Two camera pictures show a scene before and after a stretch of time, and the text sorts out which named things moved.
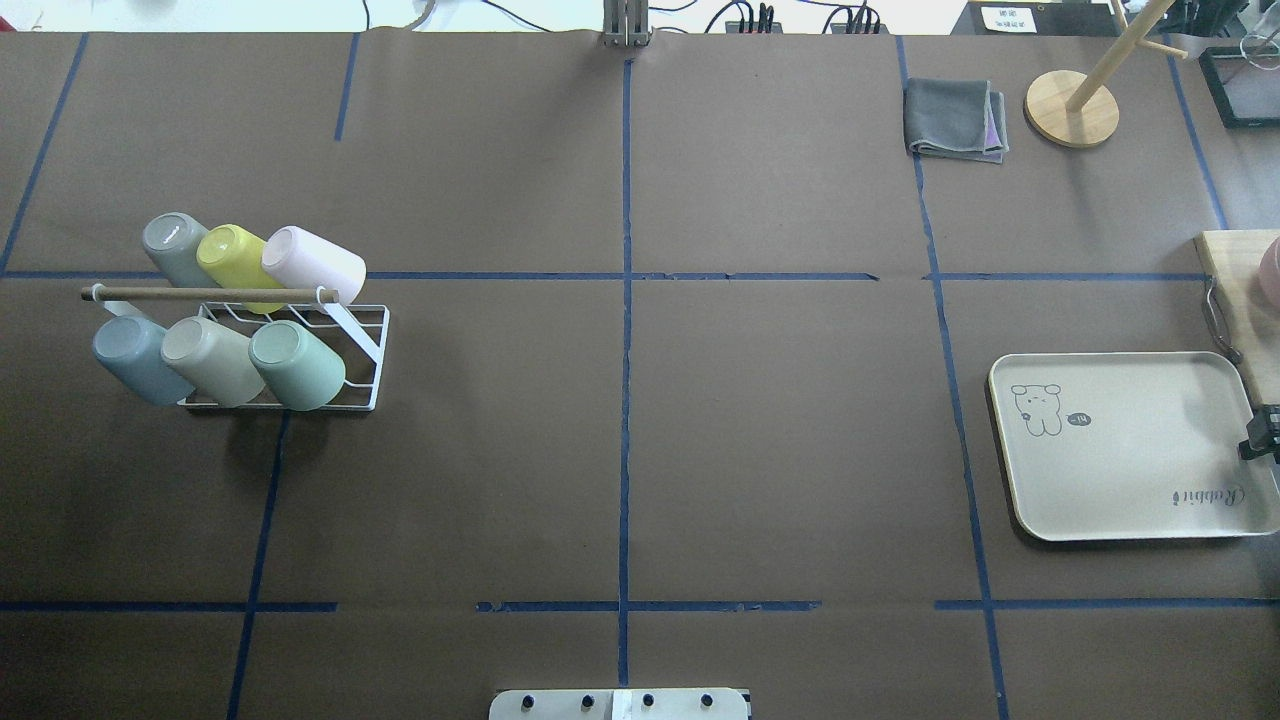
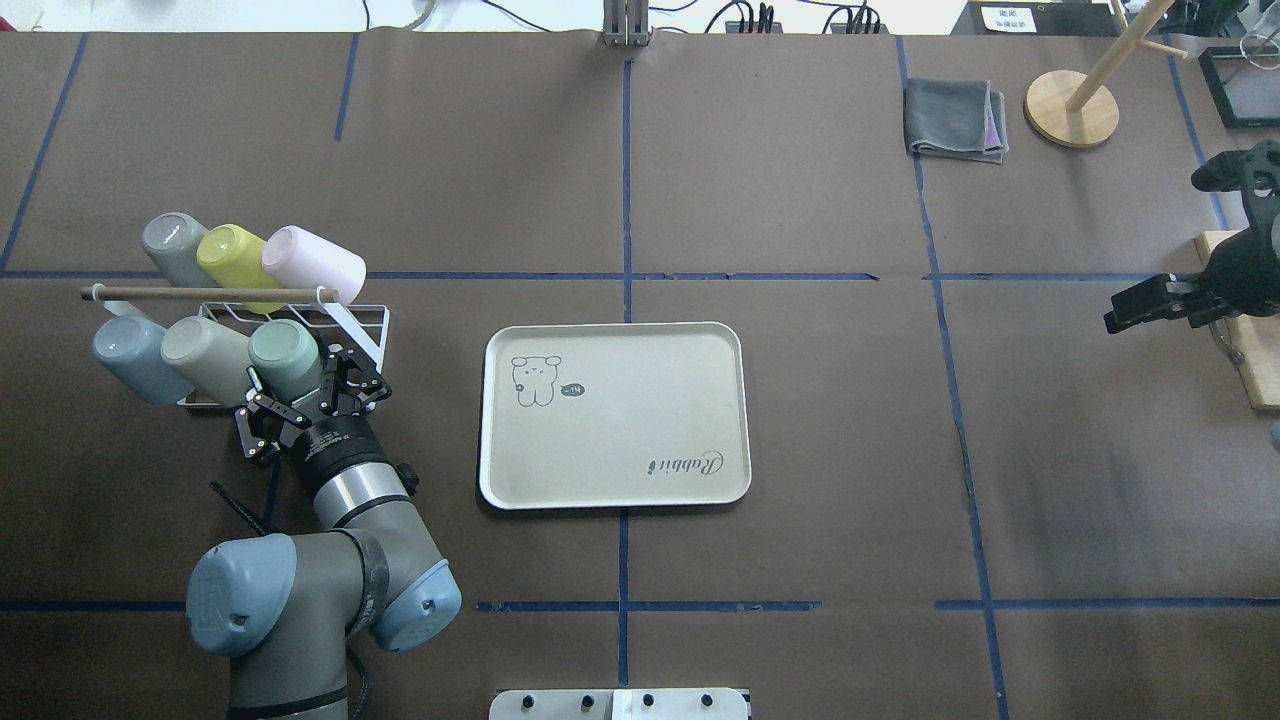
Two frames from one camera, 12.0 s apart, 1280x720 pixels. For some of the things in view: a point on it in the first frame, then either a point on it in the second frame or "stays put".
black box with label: (1038, 19) stays put
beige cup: (217, 363) stays put
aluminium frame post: (626, 23) stays put
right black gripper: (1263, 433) to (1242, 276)
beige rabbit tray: (1132, 445) to (619, 414)
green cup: (300, 369) stays put
